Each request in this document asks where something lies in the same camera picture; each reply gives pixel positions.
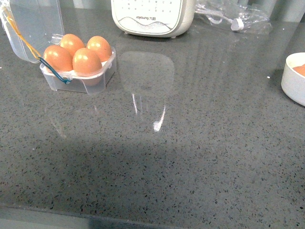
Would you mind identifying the brown egg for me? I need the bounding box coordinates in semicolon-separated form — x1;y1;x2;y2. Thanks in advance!
86;36;112;62
43;45;73;72
60;34;85;57
72;48;102;86
293;64;305;76

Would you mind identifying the clear plastic egg box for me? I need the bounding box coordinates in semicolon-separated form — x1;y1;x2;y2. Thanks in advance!
0;0;117;94

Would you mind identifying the brown egg in bowl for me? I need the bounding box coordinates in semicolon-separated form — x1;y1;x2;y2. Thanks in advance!
293;64;305;76

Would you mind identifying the blue rubber band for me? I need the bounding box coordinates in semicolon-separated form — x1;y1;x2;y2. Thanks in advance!
38;57;71;84

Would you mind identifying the white Joyoung blender appliance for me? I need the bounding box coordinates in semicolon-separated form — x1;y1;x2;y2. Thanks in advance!
111;0;196;38

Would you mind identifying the clear plastic bag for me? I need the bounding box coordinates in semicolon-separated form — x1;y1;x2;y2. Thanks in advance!
195;0;272;35

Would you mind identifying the white round bowl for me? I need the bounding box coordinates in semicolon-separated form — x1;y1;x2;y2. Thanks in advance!
281;52;305;106

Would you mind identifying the white cable with plug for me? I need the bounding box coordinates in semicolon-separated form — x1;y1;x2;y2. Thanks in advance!
195;7;244;32

